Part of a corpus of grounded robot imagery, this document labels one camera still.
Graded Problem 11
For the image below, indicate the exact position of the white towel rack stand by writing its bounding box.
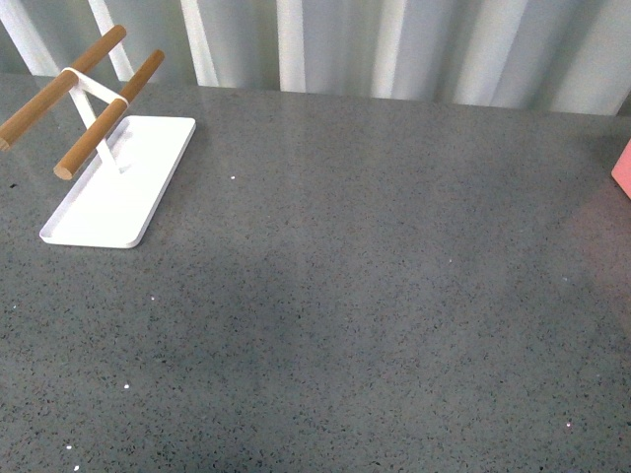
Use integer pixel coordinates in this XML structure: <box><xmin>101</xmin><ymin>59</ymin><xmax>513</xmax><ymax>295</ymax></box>
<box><xmin>1</xmin><ymin>25</ymin><xmax>196</xmax><ymax>248</ymax></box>

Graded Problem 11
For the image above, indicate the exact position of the pink object at edge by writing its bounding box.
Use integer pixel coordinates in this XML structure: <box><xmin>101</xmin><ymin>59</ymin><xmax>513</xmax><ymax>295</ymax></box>
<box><xmin>611</xmin><ymin>141</ymin><xmax>631</xmax><ymax>198</ymax></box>

